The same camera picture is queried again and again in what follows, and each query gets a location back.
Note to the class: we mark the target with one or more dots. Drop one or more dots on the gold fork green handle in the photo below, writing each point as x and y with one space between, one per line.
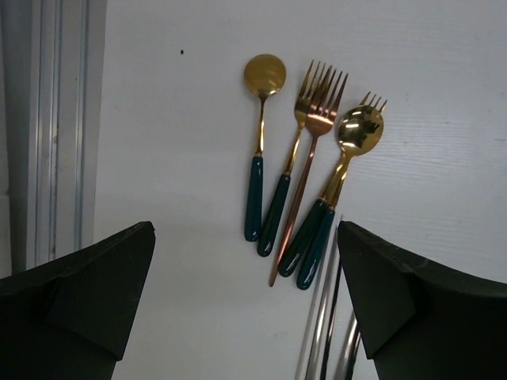
271 222
359 131

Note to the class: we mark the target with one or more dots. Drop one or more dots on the silver chopstick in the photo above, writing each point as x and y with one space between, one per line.
317 316
352 330

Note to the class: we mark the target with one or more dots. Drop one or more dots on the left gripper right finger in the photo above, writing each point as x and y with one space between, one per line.
419 319

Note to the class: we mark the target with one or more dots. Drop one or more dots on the black chopstick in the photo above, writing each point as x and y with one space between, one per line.
330 327
351 358

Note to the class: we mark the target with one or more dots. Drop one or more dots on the aluminium rail frame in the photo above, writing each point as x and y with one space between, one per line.
52 57

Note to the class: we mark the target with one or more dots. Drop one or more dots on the gold round spoon green handle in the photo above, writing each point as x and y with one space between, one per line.
297 249

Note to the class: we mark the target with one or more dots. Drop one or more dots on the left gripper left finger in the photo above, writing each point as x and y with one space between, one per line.
71 318

